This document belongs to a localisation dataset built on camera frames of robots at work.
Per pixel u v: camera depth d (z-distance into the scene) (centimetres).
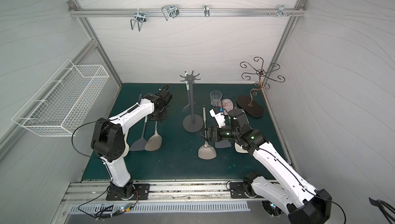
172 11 77
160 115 80
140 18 78
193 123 98
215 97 108
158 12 77
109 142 48
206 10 78
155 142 83
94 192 75
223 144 88
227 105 105
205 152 82
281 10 76
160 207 70
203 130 96
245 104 108
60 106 68
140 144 82
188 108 87
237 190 73
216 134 61
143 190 73
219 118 65
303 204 39
